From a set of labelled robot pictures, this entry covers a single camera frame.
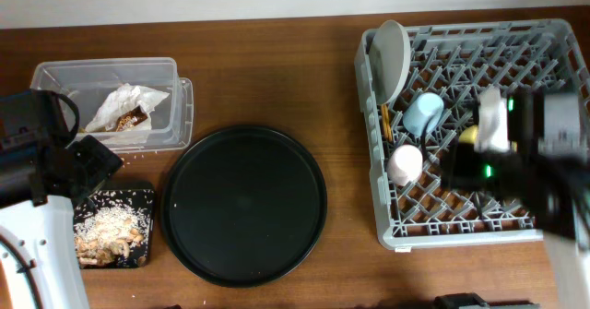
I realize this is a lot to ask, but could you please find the yellow bowl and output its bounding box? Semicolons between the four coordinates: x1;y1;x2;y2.
458;125;478;145

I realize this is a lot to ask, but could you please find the pink cup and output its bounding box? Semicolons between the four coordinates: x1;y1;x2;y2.
386;145;423;186

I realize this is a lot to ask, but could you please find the gold snack wrapper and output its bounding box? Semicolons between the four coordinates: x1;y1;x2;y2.
115;106;148;132

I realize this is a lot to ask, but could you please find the white tissue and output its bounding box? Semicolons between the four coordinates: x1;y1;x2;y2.
84;83;170;133

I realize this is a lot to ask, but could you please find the blue cup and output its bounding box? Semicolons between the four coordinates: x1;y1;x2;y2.
402;92;444;137

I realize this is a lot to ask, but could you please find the food scraps pile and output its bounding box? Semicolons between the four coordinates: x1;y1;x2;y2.
73;191;152;268

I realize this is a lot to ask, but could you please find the wooden chopstick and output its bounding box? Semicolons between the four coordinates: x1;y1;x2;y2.
381;104;393;143
380;104;393;142

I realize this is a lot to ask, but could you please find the grey plate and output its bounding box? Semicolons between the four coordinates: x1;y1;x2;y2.
369;20;411;104

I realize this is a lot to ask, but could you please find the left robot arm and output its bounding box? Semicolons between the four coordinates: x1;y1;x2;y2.
1;89;123;308

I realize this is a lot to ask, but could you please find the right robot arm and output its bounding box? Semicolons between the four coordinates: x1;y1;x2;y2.
440;86;589;308

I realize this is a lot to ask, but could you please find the grey dishwasher rack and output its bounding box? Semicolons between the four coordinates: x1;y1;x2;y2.
354;19;589;252

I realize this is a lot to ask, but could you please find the black rectangular tray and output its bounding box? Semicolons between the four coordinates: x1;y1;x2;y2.
72;182;156;270

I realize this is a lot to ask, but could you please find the clear plastic bin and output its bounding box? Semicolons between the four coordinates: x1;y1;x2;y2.
30;57;195;154

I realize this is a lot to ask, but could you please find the round black serving tray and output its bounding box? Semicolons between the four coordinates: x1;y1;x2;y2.
160;125;327;288

